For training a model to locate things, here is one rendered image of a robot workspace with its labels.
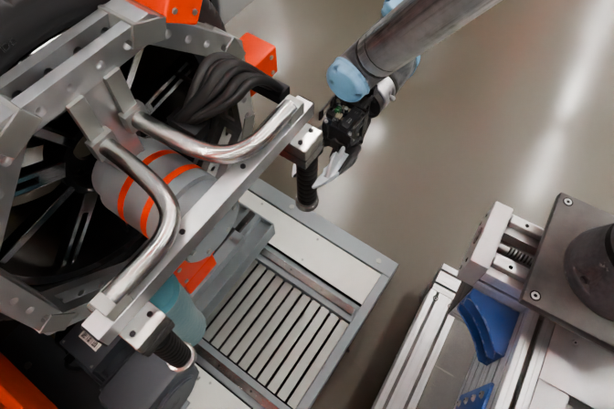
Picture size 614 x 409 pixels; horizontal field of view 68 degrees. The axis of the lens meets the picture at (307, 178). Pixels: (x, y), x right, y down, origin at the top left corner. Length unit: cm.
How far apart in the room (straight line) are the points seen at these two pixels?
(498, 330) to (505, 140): 125
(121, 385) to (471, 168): 141
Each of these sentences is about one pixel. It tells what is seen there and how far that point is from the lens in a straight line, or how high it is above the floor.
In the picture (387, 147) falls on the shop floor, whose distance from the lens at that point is 188.
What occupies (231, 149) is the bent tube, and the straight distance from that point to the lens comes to 61.
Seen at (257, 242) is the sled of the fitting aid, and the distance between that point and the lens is 146.
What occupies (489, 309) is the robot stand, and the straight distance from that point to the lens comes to 91.
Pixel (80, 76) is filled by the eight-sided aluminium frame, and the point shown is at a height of 111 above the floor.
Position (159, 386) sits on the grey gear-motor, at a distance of 115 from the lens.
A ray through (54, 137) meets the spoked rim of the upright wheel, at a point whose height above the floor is 95.
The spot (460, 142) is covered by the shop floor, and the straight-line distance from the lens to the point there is 197.
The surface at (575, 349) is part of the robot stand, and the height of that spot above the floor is 73.
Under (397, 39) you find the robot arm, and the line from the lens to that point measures 66.
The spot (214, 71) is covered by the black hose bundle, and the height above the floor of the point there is 105.
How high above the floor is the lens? 150
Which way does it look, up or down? 58 degrees down
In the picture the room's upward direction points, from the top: straight up
